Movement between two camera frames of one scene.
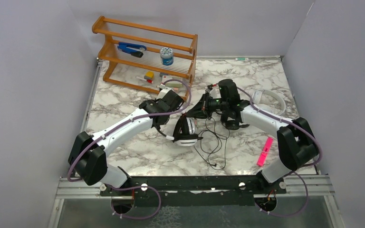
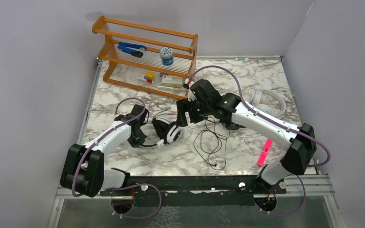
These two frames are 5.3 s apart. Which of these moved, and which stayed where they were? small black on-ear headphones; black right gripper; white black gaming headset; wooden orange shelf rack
Moved: white black gaming headset
Stayed: wooden orange shelf rack; small black on-ear headphones; black right gripper
